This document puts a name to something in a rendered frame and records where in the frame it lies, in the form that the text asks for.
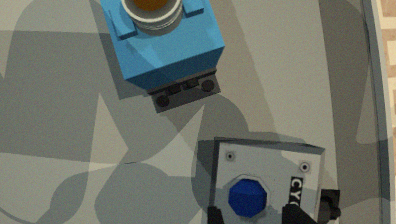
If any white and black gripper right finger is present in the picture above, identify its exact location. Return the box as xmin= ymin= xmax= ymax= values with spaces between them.
xmin=282 ymin=203 xmax=318 ymax=224

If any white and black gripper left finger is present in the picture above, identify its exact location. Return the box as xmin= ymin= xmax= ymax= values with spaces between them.
xmin=207 ymin=206 xmax=224 ymax=224

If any grey control box with green and blue buttons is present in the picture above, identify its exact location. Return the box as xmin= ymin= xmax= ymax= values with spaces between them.
xmin=209 ymin=137 xmax=341 ymax=224

